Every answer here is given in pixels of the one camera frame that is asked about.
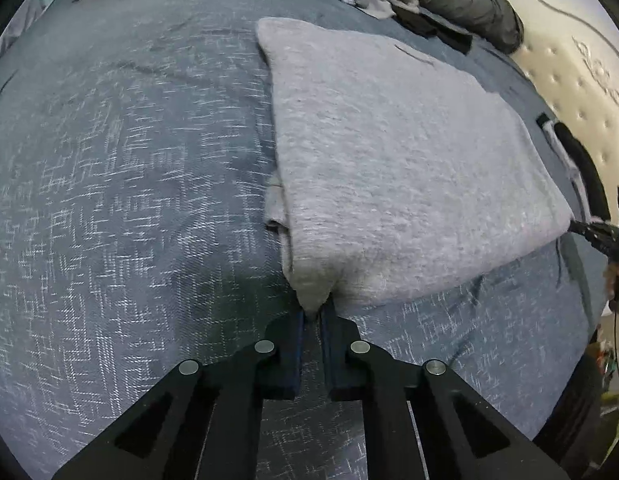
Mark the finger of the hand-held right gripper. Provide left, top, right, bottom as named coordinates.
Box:
left=587, top=235, right=619, bottom=261
left=569, top=218, right=616, bottom=242

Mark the black cable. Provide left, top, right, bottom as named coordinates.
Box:
left=608, top=310, right=619, bottom=391

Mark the grey knit sweater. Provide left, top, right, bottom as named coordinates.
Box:
left=256, top=16, right=574, bottom=313

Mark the dark grey rolled duvet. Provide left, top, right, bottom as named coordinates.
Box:
left=69, top=0, right=525, bottom=55

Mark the light grey blanket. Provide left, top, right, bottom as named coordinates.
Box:
left=0, top=0, right=52, bottom=61

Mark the person's dark clothing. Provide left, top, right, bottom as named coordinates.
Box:
left=532, top=345, right=607, bottom=480

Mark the person's right hand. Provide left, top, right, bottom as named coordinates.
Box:
left=603, top=261, right=619, bottom=317

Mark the folded black and lavender garment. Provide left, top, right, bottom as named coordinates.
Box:
left=536, top=114, right=613, bottom=221

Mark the cream tufted headboard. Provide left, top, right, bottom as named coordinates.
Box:
left=492, top=0, right=619, bottom=196

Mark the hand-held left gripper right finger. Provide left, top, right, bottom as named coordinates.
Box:
left=318, top=304, right=570, bottom=480

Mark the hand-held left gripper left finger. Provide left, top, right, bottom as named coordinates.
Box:
left=52, top=310, right=306, bottom=480

